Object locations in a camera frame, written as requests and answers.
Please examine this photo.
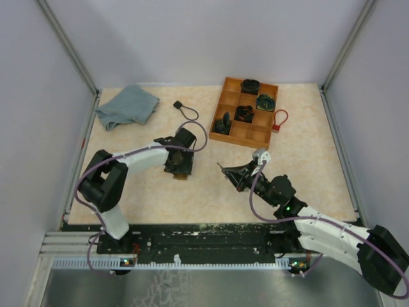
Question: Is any dark crumpled strap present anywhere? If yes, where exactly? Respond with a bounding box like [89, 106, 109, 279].
[213, 111, 233, 135]

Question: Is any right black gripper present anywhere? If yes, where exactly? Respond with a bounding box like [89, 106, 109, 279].
[223, 161, 279, 208]

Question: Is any red cable lock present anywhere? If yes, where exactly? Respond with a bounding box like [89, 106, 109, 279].
[272, 109, 289, 133]

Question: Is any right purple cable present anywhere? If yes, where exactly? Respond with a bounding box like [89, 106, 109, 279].
[249, 158, 409, 300]

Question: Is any wooden compartment tray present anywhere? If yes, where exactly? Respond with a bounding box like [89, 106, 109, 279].
[209, 77, 279, 149]

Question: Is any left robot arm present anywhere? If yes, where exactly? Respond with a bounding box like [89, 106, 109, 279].
[77, 128, 197, 254]

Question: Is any black red coiled strap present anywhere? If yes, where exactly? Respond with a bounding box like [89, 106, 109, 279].
[235, 105, 256, 123]

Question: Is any black cable lock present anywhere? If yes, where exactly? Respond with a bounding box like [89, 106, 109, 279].
[173, 100, 199, 121]

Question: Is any green yellow coiled strap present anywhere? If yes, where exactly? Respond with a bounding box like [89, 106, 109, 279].
[256, 93, 276, 112]

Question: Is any white toothed cable duct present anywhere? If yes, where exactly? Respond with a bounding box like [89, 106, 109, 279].
[52, 253, 308, 271]

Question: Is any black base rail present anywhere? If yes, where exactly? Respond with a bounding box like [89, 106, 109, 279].
[96, 223, 307, 255]

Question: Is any blue folded cloth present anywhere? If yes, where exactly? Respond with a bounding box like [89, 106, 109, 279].
[95, 85, 160, 131]

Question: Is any brass padlock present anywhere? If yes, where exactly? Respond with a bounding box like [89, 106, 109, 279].
[173, 174, 188, 180]

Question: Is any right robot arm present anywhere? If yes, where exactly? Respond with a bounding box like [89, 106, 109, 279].
[221, 161, 408, 300]

